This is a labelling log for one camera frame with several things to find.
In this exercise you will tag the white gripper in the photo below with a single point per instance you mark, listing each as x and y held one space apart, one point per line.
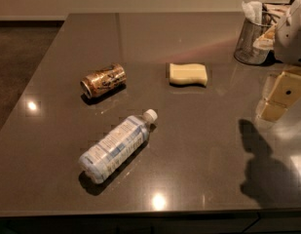
292 33

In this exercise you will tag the orange soda can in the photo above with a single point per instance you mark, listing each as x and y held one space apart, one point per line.
103 81

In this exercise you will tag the metal mesh cup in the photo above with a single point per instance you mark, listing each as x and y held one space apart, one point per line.
245 52

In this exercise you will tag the white crumpled napkin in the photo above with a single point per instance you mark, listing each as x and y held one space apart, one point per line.
253 11

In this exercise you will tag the yellow sponge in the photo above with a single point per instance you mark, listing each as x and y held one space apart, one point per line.
187 74

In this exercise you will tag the clear plastic water bottle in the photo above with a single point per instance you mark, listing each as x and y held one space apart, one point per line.
107 155

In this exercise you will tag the black wire basket with snacks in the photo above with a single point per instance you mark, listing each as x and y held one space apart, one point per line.
271 12

